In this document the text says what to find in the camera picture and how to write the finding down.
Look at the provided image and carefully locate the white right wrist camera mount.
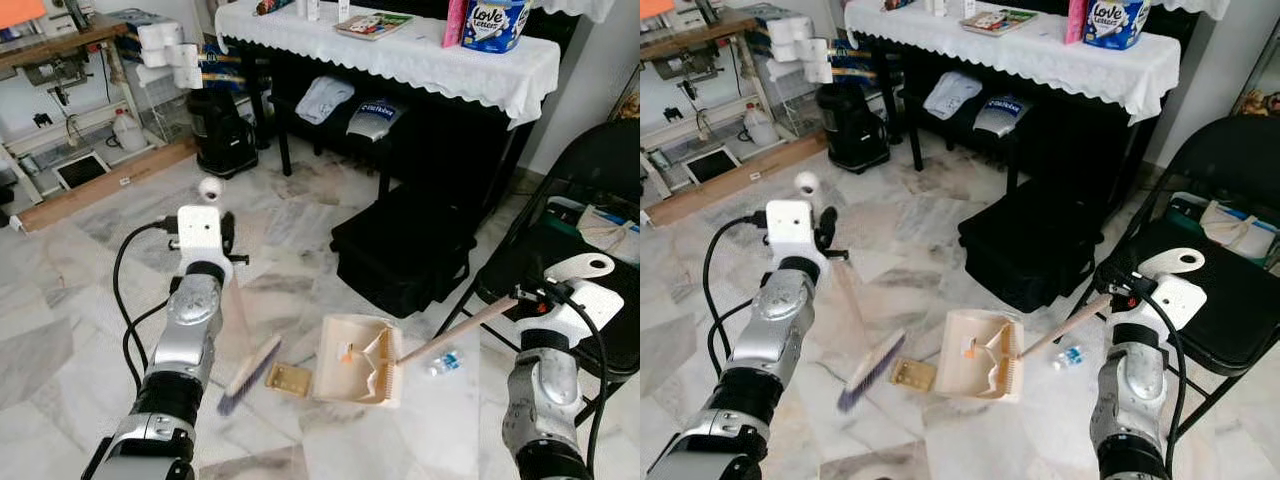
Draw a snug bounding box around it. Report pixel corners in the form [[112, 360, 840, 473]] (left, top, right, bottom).
[[1135, 272, 1208, 333], [540, 280, 624, 346]]

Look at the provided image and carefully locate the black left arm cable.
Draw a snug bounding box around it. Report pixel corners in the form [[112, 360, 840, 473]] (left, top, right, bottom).
[[112, 220, 181, 393], [702, 213, 769, 379]]

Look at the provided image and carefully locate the small yellow cardboard piece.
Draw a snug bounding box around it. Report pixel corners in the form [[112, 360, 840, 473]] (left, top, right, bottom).
[[890, 357, 939, 391], [265, 362, 316, 396]]

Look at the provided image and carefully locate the grey bag with blue print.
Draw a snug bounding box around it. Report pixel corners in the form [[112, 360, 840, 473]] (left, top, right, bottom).
[[972, 95, 1031, 136], [346, 99, 404, 139]]

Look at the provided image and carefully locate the toilet roll pack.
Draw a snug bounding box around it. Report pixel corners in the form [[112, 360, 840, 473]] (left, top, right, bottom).
[[740, 5, 876, 86], [105, 8, 249, 93]]

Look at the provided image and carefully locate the black canister vacuum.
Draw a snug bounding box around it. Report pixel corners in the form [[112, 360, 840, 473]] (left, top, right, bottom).
[[817, 83, 891, 173], [187, 88, 261, 179]]

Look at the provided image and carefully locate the white frame work table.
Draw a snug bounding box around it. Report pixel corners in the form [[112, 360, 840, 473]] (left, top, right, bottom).
[[0, 20, 171, 206], [640, 12, 801, 201]]

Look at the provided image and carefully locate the black tablet with white frame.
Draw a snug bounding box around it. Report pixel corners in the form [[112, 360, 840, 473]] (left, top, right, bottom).
[[52, 150, 111, 191], [683, 147, 743, 186]]

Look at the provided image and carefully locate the beige tote bag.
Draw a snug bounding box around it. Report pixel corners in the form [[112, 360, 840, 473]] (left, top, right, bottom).
[[572, 205, 641, 264], [1200, 198, 1280, 263]]

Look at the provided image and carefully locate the clear plastic jug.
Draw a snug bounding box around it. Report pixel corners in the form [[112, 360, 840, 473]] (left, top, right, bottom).
[[742, 103, 779, 149], [110, 107, 148, 153]]

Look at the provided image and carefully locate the white plastic bag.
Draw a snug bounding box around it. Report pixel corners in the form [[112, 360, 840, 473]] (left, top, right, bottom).
[[923, 72, 984, 121], [296, 76, 357, 126]]

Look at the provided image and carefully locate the white lace tablecloth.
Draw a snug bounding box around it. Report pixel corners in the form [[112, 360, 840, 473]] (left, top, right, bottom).
[[215, 0, 563, 129], [845, 0, 1183, 126]]

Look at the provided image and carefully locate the colourful magazine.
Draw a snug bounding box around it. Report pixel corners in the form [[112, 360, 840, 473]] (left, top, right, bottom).
[[962, 8, 1039, 37], [334, 12, 414, 41]]

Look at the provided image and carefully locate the large black bag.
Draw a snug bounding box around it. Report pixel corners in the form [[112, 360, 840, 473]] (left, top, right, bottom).
[[330, 183, 481, 319], [958, 178, 1106, 313]]

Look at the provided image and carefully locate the long wooden plank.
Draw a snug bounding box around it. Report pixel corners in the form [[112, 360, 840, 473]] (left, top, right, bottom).
[[18, 137, 198, 233], [648, 133, 828, 228]]

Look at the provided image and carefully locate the black table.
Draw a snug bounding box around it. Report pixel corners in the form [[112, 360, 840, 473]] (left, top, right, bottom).
[[865, 38, 1151, 201], [235, 40, 526, 206]]

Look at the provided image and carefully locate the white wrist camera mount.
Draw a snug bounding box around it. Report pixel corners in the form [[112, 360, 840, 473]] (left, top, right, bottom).
[[176, 205, 225, 266], [1135, 272, 1208, 333], [765, 200, 814, 261], [540, 280, 624, 346]]

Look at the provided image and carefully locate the blue Love tissue pack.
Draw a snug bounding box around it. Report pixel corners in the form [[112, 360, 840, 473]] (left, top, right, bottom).
[[1083, 0, 1153, 51], [460, 0, 531, 54]]

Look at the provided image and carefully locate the beige long handled dustpan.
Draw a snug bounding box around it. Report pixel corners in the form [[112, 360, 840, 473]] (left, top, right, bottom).
[[312, 252, 617, 408], [935, 248, 1207, 403]]

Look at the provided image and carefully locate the black folding chair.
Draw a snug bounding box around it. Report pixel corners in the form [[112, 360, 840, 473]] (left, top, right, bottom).
[[440, 120, 641, 421], [1065, 115, 1280, 451]]

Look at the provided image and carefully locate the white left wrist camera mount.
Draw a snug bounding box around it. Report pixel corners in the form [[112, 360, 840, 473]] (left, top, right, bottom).
[[176, 205, 225, 266], [765, 200, 814, 261]]

